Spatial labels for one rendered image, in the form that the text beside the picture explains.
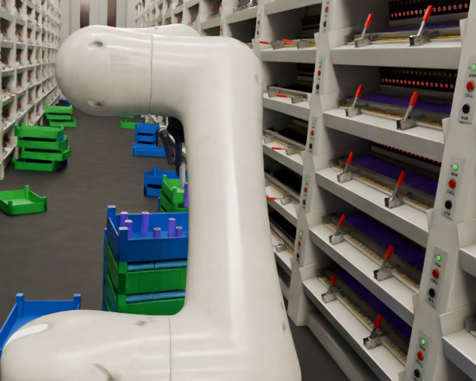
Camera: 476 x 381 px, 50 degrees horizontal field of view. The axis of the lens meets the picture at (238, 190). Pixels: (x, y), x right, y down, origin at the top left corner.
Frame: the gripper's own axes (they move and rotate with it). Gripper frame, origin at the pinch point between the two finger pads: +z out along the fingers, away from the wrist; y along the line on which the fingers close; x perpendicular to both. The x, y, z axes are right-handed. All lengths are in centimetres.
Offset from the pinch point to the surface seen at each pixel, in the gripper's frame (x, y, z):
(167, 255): -22.0, 0.4, 7.1
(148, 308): -29.5, -3.0, 18.4
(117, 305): -32.1, -9.5, 15.5
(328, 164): 34, 38, 15
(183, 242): -19.2, 3.6, 5.0
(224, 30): 169, -22, 26
